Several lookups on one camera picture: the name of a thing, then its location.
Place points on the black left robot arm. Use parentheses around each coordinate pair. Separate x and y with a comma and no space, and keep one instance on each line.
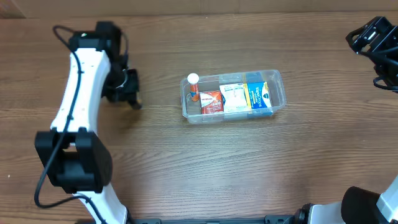
(77,165)

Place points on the red medicine box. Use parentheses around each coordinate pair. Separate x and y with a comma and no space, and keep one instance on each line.
(211,102)

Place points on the clear plastic container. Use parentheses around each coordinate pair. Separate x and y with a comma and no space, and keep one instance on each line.
(192,110)

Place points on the white plaster box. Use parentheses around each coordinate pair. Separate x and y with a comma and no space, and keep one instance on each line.
(234,98)

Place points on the orange tablet tube white cap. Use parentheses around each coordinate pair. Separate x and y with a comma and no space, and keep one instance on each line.
(193,79)

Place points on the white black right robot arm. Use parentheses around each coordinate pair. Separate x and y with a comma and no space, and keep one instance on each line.
(359,205)

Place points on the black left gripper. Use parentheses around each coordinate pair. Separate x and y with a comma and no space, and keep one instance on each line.
(131,86)

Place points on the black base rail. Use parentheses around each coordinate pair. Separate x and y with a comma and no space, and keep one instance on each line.
(268,219)

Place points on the blue yellow lozenge box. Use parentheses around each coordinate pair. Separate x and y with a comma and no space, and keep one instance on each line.
(257,94)

